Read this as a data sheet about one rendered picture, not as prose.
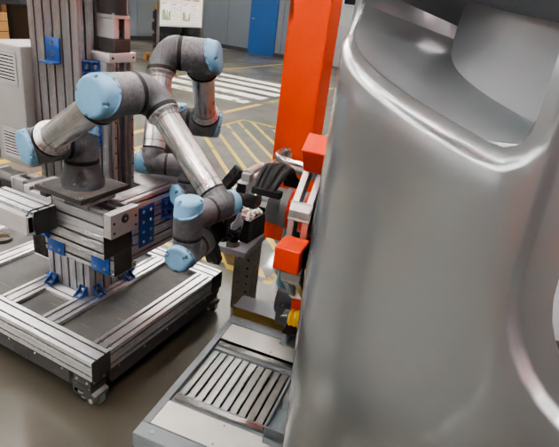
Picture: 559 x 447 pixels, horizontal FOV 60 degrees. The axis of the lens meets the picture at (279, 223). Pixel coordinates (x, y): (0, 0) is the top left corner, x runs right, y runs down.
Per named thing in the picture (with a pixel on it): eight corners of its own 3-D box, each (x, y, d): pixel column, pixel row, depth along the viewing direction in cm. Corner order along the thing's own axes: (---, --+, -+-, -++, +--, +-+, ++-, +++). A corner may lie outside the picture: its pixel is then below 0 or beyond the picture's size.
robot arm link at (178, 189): (177, 184, 162) (176, 209, 165) (207, 184, 168) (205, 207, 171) (169, 179, 169) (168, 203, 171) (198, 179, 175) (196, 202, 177)
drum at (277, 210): (321, 246, 159) (327, 206, 153) (261, 229, 165) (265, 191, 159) (332, 230, 171) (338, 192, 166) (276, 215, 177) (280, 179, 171)
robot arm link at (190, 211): (198, 187, 130) (196, 224, 135) (166, 197, 122) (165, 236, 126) (220, 196, 126) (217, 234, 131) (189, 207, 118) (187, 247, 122)
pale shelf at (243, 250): (245, 259, 220) (245, 253, 218) (211, 249, 224) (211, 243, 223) (278, 225, 257) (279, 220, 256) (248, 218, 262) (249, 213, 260)
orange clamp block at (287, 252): (307, 262, 140) (297, 276, 132) (281, 254, 142) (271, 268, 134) (310, 240, 137) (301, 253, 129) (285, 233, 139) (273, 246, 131)
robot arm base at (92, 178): (50, 184, 170) (47, 156, 166) (83, 174, 182) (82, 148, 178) (81, 195, 164) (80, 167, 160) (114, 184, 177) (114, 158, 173)
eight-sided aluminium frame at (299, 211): (292, 328, 150) (318, 159, 128) (272, 322, 151) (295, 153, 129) (336, 257, 197) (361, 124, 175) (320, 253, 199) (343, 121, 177)
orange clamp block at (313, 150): (327, 176, 138) (326, 155, 130) (302, 170, 140) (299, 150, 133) (335, 158, 141) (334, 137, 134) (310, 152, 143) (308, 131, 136)
